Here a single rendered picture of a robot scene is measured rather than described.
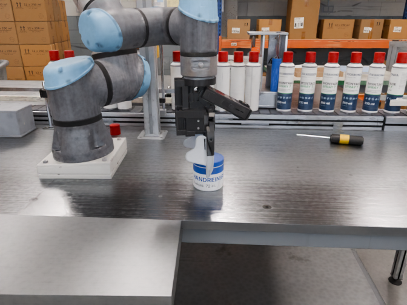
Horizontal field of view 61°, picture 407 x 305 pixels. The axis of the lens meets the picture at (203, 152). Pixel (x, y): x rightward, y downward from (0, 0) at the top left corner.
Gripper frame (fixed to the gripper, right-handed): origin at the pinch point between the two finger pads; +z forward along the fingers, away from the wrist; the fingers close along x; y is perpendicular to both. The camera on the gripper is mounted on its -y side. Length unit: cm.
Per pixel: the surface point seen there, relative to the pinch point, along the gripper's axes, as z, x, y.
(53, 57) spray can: -18, -57, 47
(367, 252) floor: 88, -72, -97
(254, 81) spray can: -11, -44, -21
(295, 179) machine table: 4.9, -0.4, -21.3
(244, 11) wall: -39, -480, -116
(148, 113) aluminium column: -3.0, -36.0, 14.6
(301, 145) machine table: 4.9, -22.8, -31.6
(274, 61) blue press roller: -17, -49, -29
